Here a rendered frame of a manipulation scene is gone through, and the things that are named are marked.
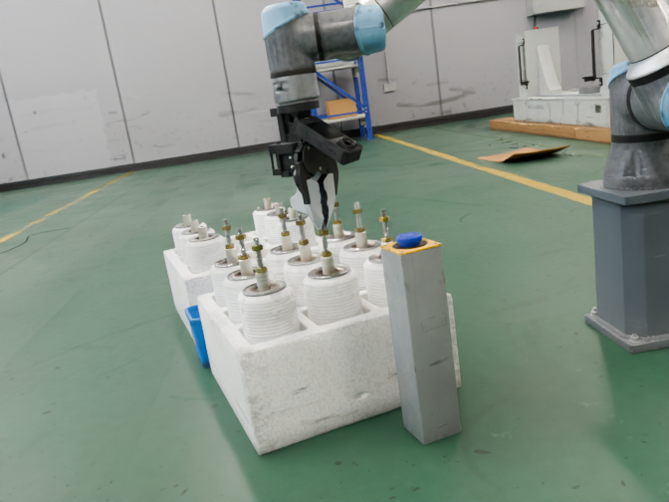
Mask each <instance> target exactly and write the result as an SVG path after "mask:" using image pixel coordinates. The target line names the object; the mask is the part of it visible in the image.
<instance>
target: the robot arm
mask: <svg viewBox="0 0 669 502"><path fill-rule="evenodd" d="M424 1H426V0H359V1H358V2H356V3H355V4H354V5H353V6H352V7H349V8H342V9H336V10H330V11H324V12H317V13H309V11H308V10H307V6H306V4H305V3H304V2H301V1H292V2H282V3H277V4H273V5H270V6H268V7H266V8H265V9H264V10H263V11H262V14H261V18H262V27H263V35H264V37H263V41H265V47H266V53H267V59H268V65H269V71H270V76H271V79H272V80H271V82H272V88H273V94H274V100H275V103H276V104H279V105H278V106H277V107H276V108H275V109H270V114H271V117H277V120H278V126H279V133H280V139H281V140H279V141H275V144H271V145H268V148H269V153H270V159H271V164H272V170H273V175H282V177H291V176H293V177H294V181H295V184H296V187H297V193H296V194H295V195H294V196H293V197H292V198H291V205H292V207H293V208H294V209H295V210H298V211H301V212H303V213H306V214H308V215H309V217H310V219H311V221H312V222H313V224H314V225H315V226H316V227H317V229H319V230H320V229H322V227H323V223H325V225H326V227H328V226H329V223H330V220H331V216H332V213H333V210H334V206H335V197H336V195H337V185H338V168H337V164H336V162H338V163H340V164H341V165H346V164H349V163H352V162H354V161H357V160H359V158H360V155H361V151H362V145H361V144H359V143H358V142H356V141H354V140H353V139H351V138H350V137H348V136H347V135H345V134H343V133H342V132H340V131H339V130H337V129H336V128H334V127H332V126H331V125H329V124H327V123H326V122H324V121H322V120H321V119H319V118H318V117H316V116H311V110H312V109H317V108H319V107H320V102H319V100H317V98H318V97H319V96H320V93H319V86H318V79H317V73H316V65H315V62H318V61H320V62H321V61H328V60H335V59H338V60H340V61H344V62H352V61H355V60H357V59H359V58H360V57H361V56H362V55H366V56H369V55H371V54H373V53H378V52H382V51H383V50H384V49H385V46H386V33H387V32H389V31H390V30H391V29H392V28H393V27H394V26H396V25H397V24H398V23H399V22H400V21H402V20H403V19H404V18H405V17H406V16H408V15H409V14H410V13H411V12H412V11H414V10H415V9H416V8H417V7H418V6H420V5H421V4H422V3H423V2H424ZM594 1H595V2H596V4H597V6H598V8H599V10H600V11H601V13H602V15H603V17H604V18H605V20H606V22H607V24H608V25H609V27H610V29H611V31H612V32H613V34H614V36H615V38H616V40H617V41H618V43H619V45H620V47H621V48H622V50H623V52H624V54H625V55H626V57H627V59H628V61H624V62H621V63H618V64H616V65H614V66H613V67H612V68H611V69H610V71H609V82H608V84H607V86H608V89H609V107H610V132H611V149H610V152H609V155H608V159H607V162H606V166H605V169H604V173H603V177H602V178H603V187H605V188H608V189H613V190H629V191H634V190H654V189H663V188H669V5H668V3H667V1H666V0H594ZM272 153H274V154H275V156H276V162H277V167H278V169H275V166H274V161H273V155H272ZM317 171H318V172H317ZM316 172H317V173H316ZM312 177H313V178H314V179H312ZM322 210H323V213H322Z"/></svg>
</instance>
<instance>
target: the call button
mask: <svg viewBox="0 0 669 502"><path fill-rule="evenodd" d="M422 239H423V238H422V234H421V233H420V232H405V233H401V234H399V235H397V236H396V242H397V243H399V246H401V247H412V246H416V245H419V244H420V240H422Z"/></svg>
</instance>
